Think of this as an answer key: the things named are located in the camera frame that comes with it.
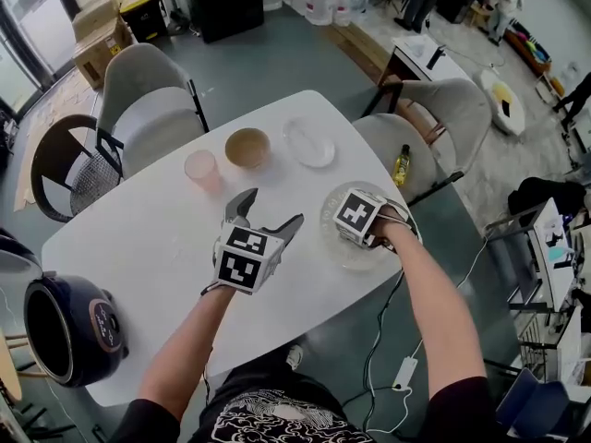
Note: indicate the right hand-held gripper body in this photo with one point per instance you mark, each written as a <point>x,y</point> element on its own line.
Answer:
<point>358,212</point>

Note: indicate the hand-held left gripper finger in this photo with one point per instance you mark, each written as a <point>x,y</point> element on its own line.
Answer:
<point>237,208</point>
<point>288,229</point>

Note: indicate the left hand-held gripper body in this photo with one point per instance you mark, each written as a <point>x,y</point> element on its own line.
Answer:
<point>244,261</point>

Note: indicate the round steamer plate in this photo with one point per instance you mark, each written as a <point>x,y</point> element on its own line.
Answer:
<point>351,254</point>

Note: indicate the person's left forearm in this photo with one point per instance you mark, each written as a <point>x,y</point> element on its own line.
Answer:
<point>184,353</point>

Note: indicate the person's right forearm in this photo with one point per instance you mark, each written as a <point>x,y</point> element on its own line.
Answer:
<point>443,321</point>

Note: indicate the person's right hand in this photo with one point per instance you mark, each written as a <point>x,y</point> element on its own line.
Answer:
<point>392,226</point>

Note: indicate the pink plastic cup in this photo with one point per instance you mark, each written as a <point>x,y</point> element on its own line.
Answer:
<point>203,171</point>

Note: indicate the beige bowl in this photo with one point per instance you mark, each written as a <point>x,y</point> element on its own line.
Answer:
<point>247,148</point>

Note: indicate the yellow oil bottle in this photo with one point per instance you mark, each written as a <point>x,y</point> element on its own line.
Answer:
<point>401,166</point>

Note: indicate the clear glass plate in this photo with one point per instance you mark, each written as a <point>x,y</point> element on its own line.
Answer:
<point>309,143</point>

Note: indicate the person's black trousers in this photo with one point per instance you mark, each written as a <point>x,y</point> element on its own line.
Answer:
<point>258,367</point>

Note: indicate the person's left white shoe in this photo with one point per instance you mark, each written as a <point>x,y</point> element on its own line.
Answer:
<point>294,357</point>

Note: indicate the grey upholstered chair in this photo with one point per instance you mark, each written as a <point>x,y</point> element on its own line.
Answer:
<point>443,109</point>
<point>148,109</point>

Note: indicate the person's black printed T-shirt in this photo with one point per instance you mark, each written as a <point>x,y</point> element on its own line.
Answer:
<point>277,413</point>

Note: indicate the dark rice cooker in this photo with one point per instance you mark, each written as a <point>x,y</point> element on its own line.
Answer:
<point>92,326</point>

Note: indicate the small white low table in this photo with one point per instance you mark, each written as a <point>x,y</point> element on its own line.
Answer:
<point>420,56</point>

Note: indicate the white round cushion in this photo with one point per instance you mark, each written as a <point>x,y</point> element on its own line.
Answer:
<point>503,102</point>

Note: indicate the dark wicker chair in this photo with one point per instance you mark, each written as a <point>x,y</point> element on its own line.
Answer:
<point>60,155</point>

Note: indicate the black bag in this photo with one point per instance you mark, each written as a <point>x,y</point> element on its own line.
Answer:
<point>545,196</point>

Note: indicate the metal shelf trolley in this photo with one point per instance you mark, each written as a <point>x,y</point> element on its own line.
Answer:
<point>545,256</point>

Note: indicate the large black cabinet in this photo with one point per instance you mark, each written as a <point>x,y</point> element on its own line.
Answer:
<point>226,3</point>

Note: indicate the large cardboard box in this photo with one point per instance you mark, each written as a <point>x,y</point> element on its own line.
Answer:
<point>101,53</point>

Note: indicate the black bin yellow lid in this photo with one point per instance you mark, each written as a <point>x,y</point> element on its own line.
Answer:
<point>143,14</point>

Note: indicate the small cardboard box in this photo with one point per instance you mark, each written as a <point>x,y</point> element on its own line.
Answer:
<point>94,14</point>

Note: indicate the glass double door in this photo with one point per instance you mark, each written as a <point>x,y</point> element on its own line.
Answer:
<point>32,26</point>

